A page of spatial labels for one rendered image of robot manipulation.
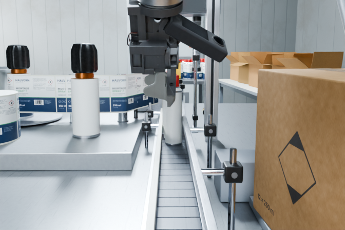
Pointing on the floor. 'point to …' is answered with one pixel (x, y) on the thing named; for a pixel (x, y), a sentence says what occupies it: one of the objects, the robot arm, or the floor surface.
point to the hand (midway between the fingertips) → (172, 100)
